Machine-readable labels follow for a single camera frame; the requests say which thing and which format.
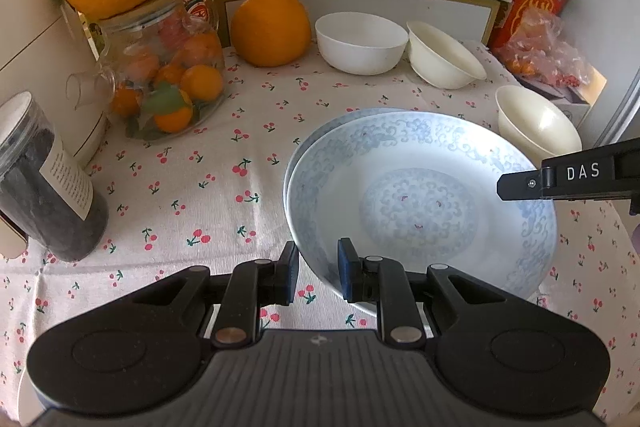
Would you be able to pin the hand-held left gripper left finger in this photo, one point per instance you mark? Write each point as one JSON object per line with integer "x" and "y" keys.
{"x": 290, "y": 277}

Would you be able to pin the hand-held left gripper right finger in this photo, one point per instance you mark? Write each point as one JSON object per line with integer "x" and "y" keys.
{"x": 346, "y": 274}

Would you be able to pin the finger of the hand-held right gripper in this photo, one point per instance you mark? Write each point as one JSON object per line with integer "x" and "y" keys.
{"x": 575, "y": 179}

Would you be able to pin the cream bowl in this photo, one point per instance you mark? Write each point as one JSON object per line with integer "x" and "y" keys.
{"x": 442, "y": 57}
{"x": 535, "y": 122}

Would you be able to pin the blue patterned plate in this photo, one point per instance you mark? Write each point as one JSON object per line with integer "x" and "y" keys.
{"x": 425, "y": 187}
{"x": 287, "y": 192}

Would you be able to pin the white bowl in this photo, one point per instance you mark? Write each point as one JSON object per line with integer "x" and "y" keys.
{"x": 360, "y": 42}

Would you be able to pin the white and blue cardboard box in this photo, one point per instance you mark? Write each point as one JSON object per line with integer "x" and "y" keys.
{"x": 575, "y": 112}

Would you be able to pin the grey refrigerator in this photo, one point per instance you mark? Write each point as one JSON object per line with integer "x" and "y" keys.
{"x": 625, "y": 107}

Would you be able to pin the plastic bag of orange snacks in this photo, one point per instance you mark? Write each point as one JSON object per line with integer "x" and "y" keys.
{"x": 545, "y": 52}

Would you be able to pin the cherry print tablecloth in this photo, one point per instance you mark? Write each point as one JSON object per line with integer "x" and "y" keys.
{"x": 200, "y": 167}

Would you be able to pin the pile of small oranges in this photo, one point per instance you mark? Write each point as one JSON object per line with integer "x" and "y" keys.
{"x": 200, "y": 82}

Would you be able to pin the white container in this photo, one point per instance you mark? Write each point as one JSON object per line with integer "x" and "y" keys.
{"x": 92, "y": 142}

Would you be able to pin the large orange citrus fruit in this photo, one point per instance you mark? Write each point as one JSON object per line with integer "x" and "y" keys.
{"x": 270, "y": 27}

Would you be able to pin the glass jar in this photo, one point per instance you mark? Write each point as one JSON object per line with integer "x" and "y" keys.
{"x": 145, "y": 57}

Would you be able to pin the labelled jar of dark contents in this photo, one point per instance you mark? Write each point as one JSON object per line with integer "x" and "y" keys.
{"x": 40, "y": 187}

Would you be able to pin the clear glass cup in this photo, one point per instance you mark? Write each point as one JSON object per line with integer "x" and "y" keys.
{"x": 87, "y": 89}

